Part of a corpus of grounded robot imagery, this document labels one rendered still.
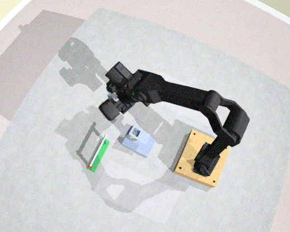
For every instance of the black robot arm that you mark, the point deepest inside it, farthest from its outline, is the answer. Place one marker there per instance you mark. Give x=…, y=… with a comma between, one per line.
x=148, y=87

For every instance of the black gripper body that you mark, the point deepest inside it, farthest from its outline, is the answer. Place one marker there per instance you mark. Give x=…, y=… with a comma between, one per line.
x=111, y=109

